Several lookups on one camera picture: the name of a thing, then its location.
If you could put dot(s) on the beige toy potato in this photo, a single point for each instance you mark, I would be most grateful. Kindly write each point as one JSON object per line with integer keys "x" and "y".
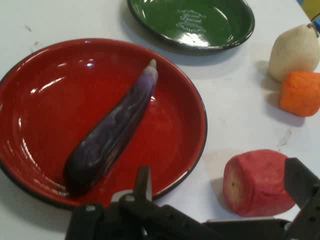
{"x": 292, "y": 55}

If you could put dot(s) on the green enamel plate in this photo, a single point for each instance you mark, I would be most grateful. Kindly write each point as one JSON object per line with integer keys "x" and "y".
{"x": 162, "y": 22}

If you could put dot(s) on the purple toy eggplant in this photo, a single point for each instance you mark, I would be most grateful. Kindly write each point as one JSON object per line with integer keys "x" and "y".
{"x": 107, "y": 142}

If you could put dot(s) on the yellow giant building block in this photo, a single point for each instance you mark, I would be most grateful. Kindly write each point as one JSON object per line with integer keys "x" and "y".
{"x": 313, "y": 8}

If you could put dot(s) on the orange toy fruit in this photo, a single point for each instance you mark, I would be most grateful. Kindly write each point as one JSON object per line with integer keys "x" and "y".
{"x": 302, "y": 95}

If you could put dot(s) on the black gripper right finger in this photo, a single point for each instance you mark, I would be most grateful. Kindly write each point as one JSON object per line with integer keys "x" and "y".
{"x": 300, "y": 180}

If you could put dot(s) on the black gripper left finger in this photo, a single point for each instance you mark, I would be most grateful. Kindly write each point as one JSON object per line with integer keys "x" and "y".
{"x": 142, "y": 185}

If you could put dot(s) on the red toy apple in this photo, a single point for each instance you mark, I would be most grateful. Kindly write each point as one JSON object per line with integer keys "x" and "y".
{"x": 257, "y": 185}

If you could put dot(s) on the red enamel plate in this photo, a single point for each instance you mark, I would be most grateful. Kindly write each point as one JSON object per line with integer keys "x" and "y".
{"x": 50, "y": 112}

